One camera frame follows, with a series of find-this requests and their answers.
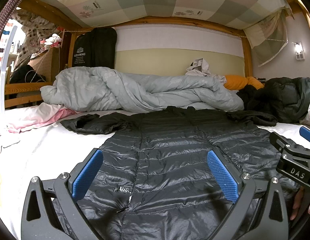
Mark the plaid hanging cloth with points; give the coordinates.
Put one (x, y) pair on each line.
(32, 30)

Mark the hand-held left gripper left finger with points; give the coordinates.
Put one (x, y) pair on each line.
(87, 173)

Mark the grey-green duvet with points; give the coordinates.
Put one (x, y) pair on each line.
(119, 90)

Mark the white bed sheet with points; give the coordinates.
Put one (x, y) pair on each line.
(32, 152)

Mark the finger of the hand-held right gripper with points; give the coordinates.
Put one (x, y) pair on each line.
(307, 135)
(280, 141)

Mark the grey-white garment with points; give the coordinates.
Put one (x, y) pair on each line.
(198, 67)

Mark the brown cabinet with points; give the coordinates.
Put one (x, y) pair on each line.
(51, 62)

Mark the black down jacket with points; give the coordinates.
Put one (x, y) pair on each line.
(170, 155)

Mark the checkered bunk mattress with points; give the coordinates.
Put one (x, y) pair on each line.
(150, 0)

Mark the dark bag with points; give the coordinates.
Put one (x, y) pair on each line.
(23, 75)

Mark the orange pillow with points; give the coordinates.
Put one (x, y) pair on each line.
(235, 82)

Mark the person's right hand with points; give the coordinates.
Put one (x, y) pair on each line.
(296, 202)

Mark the black garment bag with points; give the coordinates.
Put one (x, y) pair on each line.
(94, 47)

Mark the pale checkered curtain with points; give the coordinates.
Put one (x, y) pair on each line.
(269, 37)

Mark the dark green padded jacket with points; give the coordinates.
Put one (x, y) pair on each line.
(282, 97)

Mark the wall lamp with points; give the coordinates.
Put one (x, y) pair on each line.
(298, 51)

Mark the white curved pole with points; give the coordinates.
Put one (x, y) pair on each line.
(5, 67)

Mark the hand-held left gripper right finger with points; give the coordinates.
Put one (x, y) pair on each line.
(222, 176)

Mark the wooden bunk bed frame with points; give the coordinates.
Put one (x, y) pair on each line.
(190, 21)

